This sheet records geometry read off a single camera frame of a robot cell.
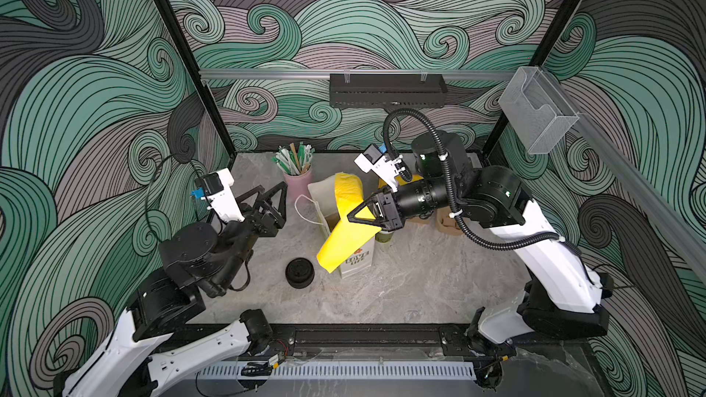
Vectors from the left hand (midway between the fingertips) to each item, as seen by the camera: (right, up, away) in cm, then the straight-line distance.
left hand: (276, 184), depth 52 cm
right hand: (+14, -7, -3) cm, 16 cm away
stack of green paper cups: (+26, -19, +38) cm, 49 cm away
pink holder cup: (-4, -2, +41) cm, 41 cm away
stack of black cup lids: (-1, -28, +30) cm, 41 cm away
